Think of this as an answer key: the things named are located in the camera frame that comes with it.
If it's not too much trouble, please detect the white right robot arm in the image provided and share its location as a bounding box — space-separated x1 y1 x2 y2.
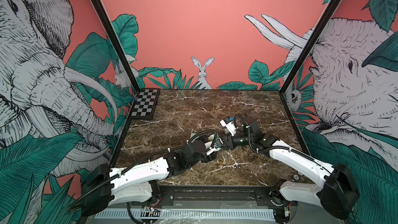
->
211 115 360 220

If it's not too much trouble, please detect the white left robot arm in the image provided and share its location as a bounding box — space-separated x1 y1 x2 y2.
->
76 134 225 217

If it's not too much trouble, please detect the black white checkerboard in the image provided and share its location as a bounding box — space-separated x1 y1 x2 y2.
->
131 88 160 120

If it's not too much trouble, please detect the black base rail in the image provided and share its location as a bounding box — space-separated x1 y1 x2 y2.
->
155 185 280 206

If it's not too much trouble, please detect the white slotted cable duct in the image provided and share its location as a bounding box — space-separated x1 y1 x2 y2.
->
94 208 276 222

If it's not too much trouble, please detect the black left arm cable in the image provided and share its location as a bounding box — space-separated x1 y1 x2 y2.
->
66 130 218 212

